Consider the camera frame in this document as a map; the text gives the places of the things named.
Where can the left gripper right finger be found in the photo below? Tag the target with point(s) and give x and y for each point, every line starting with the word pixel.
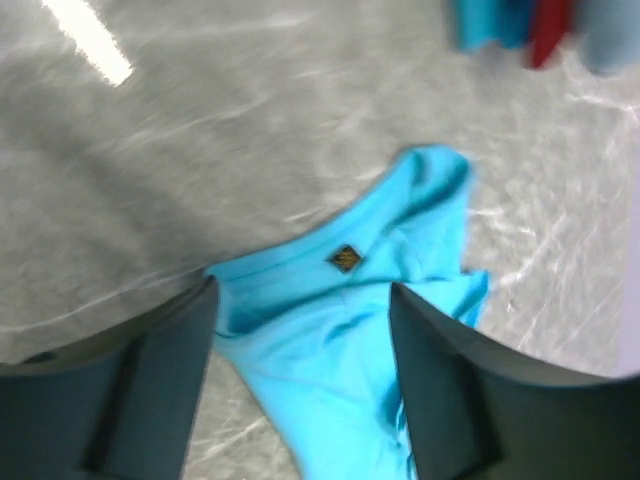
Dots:
pixel 477 409

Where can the turquoise polo shirt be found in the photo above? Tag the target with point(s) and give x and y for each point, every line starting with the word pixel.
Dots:
pixel 306 323

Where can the folded teal t shirt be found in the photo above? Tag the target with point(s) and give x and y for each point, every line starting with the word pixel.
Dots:
pixel 479 23

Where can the folded grey-blue t shirt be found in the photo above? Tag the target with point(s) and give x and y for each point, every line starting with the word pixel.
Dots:
pixel 610 35

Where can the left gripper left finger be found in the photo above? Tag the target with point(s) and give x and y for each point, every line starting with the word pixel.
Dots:
pixel 120 404

